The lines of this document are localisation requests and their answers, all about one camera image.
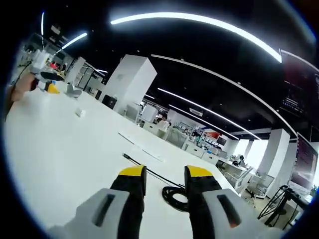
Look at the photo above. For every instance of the black box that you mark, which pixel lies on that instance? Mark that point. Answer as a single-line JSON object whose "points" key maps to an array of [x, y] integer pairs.
{"points": [[109, 101]]}

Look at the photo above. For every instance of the white desk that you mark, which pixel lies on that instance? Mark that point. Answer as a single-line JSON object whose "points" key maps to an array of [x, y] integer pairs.
{"points": [[69, 154]]}

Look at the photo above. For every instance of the black tripod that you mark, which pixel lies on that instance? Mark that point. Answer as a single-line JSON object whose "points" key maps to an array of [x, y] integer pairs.
{"points": [[276, 204]]}

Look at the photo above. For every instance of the grey object on desk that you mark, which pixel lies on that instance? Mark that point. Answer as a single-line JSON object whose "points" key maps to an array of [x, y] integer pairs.
{"points": [[72, 91]]}

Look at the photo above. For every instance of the white flat strip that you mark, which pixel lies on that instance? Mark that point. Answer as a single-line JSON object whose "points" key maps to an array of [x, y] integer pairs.
{"points": [[139, 147]]}

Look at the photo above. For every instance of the long curved ceiling light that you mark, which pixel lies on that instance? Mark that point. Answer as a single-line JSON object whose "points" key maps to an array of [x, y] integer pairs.
{"points": [[199, 22]]}

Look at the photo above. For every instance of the person's left hand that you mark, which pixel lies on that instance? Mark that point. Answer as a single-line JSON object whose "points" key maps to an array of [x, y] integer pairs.
{"points": [[23, 87]]}

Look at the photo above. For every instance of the white square pillar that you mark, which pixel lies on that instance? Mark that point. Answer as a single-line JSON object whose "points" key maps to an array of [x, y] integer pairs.
{"points": [[128, 82]]}

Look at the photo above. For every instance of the computer monitor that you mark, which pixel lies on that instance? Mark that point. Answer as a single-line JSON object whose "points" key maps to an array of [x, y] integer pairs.
{"points": [[302, 161]]}

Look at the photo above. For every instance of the large dark wall screen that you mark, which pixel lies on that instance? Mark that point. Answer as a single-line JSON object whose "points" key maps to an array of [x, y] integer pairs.
{"points": [[299, 82]]}

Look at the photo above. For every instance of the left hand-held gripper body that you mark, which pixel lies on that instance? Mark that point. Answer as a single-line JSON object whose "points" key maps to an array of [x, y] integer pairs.
{"points": [[41, 62]]}

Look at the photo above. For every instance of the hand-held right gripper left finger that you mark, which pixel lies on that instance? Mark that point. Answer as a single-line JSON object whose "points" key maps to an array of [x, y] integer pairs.
{"points": [[104, 206]]}

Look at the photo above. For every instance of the white charger adapter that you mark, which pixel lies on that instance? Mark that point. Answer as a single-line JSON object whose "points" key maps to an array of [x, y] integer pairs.
{"points": [[80, 112]]}

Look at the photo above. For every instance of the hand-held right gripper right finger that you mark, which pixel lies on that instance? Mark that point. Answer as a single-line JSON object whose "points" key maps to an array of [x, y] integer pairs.
{"points": [[224, 206]]}

